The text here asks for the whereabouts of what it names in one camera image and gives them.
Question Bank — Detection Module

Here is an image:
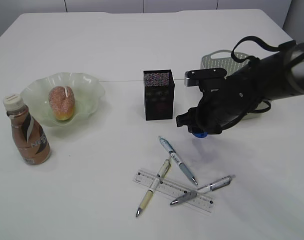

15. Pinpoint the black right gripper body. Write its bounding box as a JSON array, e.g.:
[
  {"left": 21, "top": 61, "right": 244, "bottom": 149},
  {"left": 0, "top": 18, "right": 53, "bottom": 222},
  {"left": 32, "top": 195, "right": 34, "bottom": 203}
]
[{"left": 176, "top": 92, "right": 242, "bottom": 136}]

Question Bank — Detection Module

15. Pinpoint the blue pencil sharpener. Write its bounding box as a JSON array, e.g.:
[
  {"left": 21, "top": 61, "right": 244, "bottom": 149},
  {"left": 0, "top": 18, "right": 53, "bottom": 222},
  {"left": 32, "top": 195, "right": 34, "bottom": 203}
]
[{"left": 193, "top": 132, "right": 208, "bottom": 139}]

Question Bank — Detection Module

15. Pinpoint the clear plastic ruler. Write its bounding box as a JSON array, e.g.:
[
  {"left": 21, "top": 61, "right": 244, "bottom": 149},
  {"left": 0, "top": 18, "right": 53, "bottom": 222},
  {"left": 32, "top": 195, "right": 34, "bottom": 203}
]
[{"left": 133, "top": 169, "right": 215, "bottom": 215}]

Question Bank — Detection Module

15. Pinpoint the sugared bread loaf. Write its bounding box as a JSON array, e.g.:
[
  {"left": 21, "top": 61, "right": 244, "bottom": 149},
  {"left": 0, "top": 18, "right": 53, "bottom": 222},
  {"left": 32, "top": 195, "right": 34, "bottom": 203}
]
[{"left": 48, "top": 86, "right": 75, "bottom": 121}]

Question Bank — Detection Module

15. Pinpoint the brown Nescafe coffee bottle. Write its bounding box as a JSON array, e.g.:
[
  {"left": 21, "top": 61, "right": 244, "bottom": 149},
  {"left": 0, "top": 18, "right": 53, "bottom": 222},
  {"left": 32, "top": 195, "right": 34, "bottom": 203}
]
[{"left": 3, "top": 94, "right": 51, "bottom": 165}]

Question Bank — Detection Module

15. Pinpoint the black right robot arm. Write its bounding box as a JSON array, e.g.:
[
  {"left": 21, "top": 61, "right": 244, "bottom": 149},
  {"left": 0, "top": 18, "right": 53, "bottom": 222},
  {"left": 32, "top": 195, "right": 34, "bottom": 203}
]
[{"left": 176, "top": 41, "right": 304, "bottom": 135}]

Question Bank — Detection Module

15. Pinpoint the green woven plastic basket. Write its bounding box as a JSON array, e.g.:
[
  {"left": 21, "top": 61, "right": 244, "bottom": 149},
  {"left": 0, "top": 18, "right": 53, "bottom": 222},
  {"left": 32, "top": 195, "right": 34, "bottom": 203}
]
[{"left": 200, "top": 49, "right": 268, "bottom": 120}]

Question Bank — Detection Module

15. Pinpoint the black mesh pen holder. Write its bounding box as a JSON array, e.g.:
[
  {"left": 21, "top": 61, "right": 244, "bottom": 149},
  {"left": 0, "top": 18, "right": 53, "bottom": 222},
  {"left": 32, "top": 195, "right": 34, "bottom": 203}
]
[{"left": 143, "top": 69, "right": 175, "bottom": 121}]

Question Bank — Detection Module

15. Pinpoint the blue grip pen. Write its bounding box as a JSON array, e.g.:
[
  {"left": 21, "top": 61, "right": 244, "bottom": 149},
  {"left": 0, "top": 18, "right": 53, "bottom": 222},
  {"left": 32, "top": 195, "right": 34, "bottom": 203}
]
[{"left": 158, "top": 136, "right": 198, "bottom": 186}]

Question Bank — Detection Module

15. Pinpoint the grey grip pen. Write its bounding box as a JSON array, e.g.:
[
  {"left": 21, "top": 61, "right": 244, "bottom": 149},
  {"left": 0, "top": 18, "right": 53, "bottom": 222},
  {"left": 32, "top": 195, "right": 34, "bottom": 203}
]
[{"left": 170, "top": 175, "right": 236, "bottom": 206}]

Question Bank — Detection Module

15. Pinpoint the cream grip pen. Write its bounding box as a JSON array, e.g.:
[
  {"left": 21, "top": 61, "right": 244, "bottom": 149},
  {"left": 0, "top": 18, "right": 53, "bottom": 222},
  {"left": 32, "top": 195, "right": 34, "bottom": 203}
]
[{"left": 135, "top": 158, "right": 171, "bottom": 218}]

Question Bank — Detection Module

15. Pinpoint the green wavy glass plate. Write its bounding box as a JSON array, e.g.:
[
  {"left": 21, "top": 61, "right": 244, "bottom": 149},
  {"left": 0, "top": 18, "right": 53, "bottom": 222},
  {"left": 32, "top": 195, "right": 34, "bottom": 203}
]
[{"left": 20, "top": 72, "right": 105, "bottom": 127}]

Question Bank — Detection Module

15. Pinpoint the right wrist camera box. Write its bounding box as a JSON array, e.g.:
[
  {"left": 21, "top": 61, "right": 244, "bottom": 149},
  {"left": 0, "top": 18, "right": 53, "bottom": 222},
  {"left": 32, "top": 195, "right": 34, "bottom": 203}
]
[{"left": 184, "top": 67, "right": 227, "bottom": 93}]

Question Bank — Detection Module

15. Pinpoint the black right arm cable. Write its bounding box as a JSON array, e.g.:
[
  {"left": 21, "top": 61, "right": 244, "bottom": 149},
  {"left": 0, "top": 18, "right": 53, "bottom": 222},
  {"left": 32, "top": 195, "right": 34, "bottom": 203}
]
[{"left": 231, "top": 36, "right": 280, "bottom": 63}]

